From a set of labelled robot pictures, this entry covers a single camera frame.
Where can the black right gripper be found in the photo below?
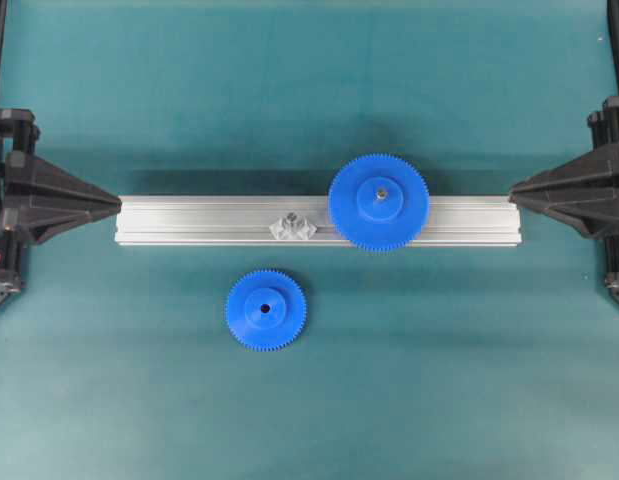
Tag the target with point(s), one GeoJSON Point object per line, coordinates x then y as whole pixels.
{"type": "Point", "coordinates": [590, 211]}

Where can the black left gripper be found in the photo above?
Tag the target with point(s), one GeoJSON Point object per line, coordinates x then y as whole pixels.
{"type": "Point", "coordinates": [41, 184]}

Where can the small blue gear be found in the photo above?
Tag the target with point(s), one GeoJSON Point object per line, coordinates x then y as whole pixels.
{"type": "Point", "coordinates": [266, 310]}

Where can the large blue gear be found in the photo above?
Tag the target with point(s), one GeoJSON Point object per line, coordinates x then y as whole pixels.
{"type": "Point", "coordinates": [379, 202]}

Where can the silver aluminium extrusion rail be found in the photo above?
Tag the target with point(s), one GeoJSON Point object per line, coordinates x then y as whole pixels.
{"type": "Point", "coordinates": [454, 221]}

